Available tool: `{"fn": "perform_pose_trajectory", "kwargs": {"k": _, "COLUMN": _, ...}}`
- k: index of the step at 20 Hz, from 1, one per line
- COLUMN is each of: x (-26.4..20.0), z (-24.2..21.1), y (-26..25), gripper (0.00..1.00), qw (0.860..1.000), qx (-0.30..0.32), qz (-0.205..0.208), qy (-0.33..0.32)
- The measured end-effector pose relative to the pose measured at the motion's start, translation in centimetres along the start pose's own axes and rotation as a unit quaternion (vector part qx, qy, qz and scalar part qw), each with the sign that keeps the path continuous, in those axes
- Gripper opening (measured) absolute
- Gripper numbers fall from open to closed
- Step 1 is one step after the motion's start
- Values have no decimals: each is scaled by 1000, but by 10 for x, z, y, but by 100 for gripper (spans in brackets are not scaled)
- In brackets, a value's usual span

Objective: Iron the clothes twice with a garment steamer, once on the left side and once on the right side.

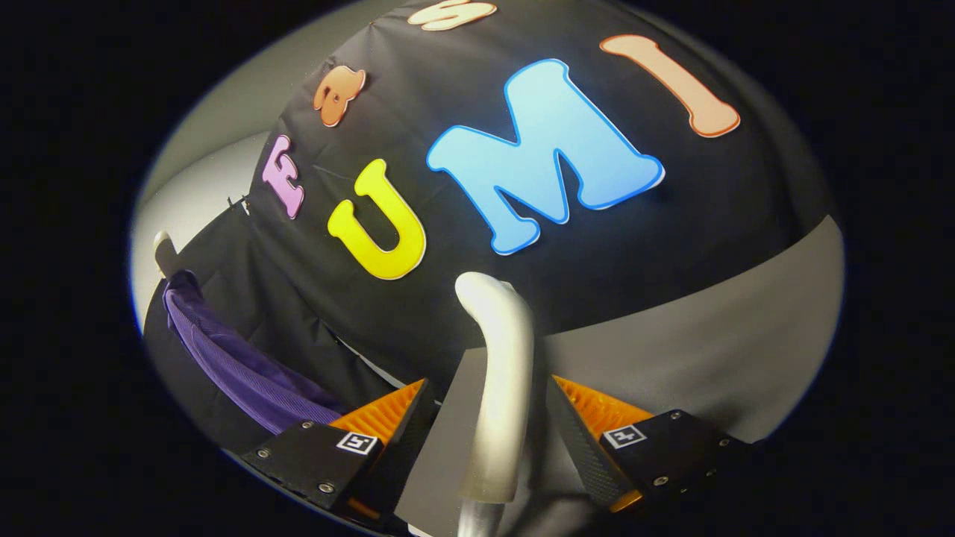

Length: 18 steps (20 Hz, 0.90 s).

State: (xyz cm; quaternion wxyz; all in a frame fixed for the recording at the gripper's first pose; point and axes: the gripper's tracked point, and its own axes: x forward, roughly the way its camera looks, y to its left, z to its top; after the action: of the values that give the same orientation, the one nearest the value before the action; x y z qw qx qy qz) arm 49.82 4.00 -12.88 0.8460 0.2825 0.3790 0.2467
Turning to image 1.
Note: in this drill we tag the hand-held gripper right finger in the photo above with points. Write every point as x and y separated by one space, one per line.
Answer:
578 440

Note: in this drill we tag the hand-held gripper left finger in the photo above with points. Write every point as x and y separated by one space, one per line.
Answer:
414 432

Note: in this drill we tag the white garment steamer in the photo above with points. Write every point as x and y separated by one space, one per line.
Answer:
500 373

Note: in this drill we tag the purple jacket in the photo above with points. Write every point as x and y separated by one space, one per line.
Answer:
246 377

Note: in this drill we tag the white clothes hanger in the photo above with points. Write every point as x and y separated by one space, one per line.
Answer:
163 250

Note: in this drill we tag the grey cabinet with dark top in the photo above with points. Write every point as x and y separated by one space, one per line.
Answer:
694 343

